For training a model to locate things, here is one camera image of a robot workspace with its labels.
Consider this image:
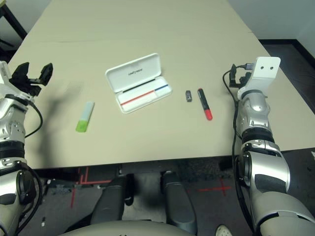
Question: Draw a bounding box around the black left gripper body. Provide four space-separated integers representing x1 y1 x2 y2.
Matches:
12 77 43 99

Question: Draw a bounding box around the black marker with red cap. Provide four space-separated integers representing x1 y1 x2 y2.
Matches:
196 88 214 121

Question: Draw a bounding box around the white plastic pencil case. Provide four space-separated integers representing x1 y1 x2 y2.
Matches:
105 53 173 115

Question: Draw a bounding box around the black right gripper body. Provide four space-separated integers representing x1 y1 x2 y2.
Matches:
229 64 250 89

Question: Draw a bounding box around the dark grey robot left leg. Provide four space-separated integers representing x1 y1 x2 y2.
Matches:
91 173 135 223

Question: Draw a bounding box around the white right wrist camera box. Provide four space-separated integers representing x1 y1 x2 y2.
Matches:
237 56 281 96

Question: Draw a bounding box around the black metal table frame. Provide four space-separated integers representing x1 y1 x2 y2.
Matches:
0 0 28 52

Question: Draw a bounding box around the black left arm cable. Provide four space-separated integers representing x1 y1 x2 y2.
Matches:
9 99 49 234

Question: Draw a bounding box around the green and clear eraser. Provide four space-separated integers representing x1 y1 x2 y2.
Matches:
75 101 95 133

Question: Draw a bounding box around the dark grey robot right leg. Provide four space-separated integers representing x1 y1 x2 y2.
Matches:
159 171 197 234

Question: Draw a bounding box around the grey robot torso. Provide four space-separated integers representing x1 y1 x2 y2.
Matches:
59 216 183 236

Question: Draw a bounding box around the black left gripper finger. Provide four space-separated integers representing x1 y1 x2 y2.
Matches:
39 63 54 86
11 62 30 81

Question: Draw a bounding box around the dark grey robot leg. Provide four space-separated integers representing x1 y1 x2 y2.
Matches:
91 173 135 223
159 171 197 234

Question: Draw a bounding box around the white clog shoe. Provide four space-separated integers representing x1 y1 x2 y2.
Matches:
215 224 233 236

